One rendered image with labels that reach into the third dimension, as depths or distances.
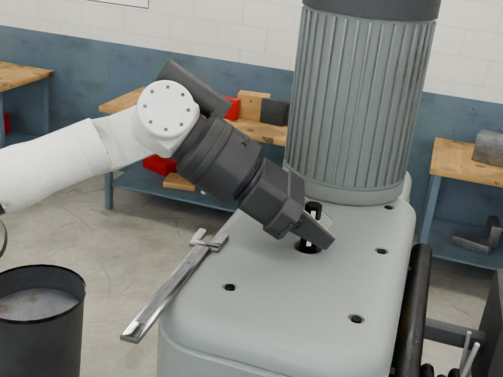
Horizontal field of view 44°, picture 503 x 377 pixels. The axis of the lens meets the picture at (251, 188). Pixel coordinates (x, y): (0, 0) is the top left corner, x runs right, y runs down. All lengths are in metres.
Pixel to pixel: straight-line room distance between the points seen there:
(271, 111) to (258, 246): 3.93
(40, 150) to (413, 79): 0.52
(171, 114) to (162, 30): 4.79
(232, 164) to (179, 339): 0.21
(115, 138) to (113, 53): 4.95
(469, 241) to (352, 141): 3.90
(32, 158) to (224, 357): 0.30
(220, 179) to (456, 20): 4.29
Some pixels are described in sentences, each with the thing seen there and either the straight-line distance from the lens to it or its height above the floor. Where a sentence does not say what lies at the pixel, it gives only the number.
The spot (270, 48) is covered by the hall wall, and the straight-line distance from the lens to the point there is 5.17.
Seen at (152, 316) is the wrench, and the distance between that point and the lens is 0.65.
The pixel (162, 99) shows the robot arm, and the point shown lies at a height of 2.08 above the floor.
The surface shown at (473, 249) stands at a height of 0.25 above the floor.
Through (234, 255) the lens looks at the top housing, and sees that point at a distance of 0.77.
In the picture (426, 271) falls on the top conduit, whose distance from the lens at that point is 1.00.
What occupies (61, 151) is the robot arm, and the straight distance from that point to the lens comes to 0.72.
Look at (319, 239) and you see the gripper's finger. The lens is 0.78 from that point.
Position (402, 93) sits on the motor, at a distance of 0.92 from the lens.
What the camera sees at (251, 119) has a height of 0.89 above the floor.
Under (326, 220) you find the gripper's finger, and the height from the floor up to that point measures 1.92.
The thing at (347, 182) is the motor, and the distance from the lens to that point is 0.94.
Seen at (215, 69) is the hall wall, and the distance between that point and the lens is 5.34.
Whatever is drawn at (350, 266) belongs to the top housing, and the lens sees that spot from 0.79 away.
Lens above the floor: 2.27
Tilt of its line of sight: 23 degrees down
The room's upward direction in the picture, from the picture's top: 6 degrees clockwise
